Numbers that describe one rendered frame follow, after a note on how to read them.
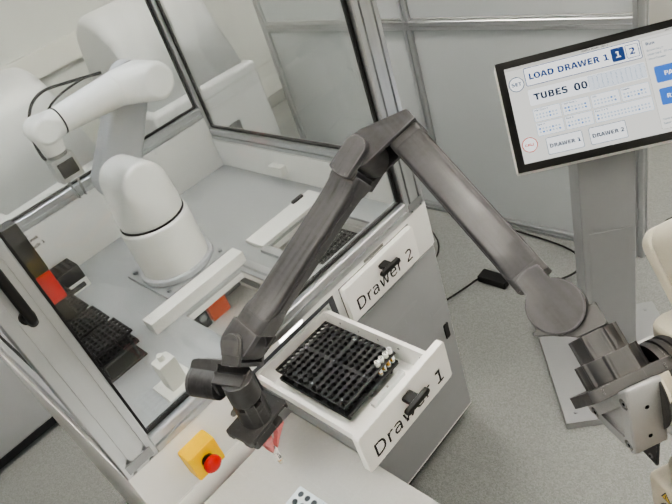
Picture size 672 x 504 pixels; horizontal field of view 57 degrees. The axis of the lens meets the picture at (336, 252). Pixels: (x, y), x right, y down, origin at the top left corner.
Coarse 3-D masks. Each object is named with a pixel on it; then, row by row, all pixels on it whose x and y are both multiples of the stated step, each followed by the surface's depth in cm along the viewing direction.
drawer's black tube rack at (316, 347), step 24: (312, 336) 148; (336, 336) 150; (360, 336) 143; (288, 360) 144; (312, 360) 142; (336, 360) 139; (360, 360) 137; (288, 384) 143; (312, 384) 135; (336, 384) 133; (336, 408) 132
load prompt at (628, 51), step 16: (608, 48) 163; (624, 48) 162; (640, 48) 162; (544, 64) 166; (560, 64) 166; (576, 64) 165; (592, 64) 164; (608, 64) 163; (528, 80) 167; (544, 80) 166
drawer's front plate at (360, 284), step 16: (400, 240) 165; (384, 256) 162; (400, 256) 167; (416, 256) 172; (368, 272) 159; (400, 272) 169; (352, 288) 156; (368, 288) 160; (384, 288) 165; (352, 304) 157; (368, 304) 162
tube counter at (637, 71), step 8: (632, 64) 162; (640, 64) 161; (600, 72) 163; (608, 72) 163; (616, 72) 163; (624, 72) 162; (632, 72) 162; (640, 72) 161; (576, 80) 165; (584, 80) 164; (592, 80) 164; (600, 80) 163; (608, 80) 163; (616, 80) 162; (624, 80) 162; (632, 80) 162; (576, 88) 164; (584, 88) 164; (592, 88) 164; (600, 88) 163
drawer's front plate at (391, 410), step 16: (432, 352) 129; (416, 368) 127; (432, 368) 130; (448, 368) 135; (400, 384) 125; (416, 384) 127; (432, 384) 132; (384, 400) 123; (400, 400) 124; (384, 416) 121; (400, 416) 126; (416, 416) 130; (368, 432) 119; (384, 432) 123; (400, 432) 127; (368, 448) 120; (368, 464) 121
